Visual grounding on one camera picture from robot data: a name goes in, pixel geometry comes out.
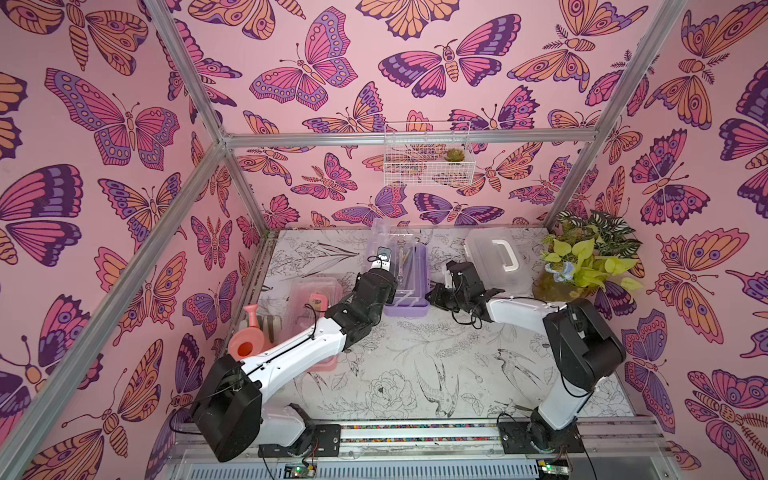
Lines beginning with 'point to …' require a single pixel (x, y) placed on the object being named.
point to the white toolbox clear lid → (502, 256)
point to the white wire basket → (428, 153)
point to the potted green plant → (585, 251)
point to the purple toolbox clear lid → (409, 250)
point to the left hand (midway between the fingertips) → (386, 269)
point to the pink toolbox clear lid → (308, 299)
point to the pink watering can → (248, 341)
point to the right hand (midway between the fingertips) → (426, 293)
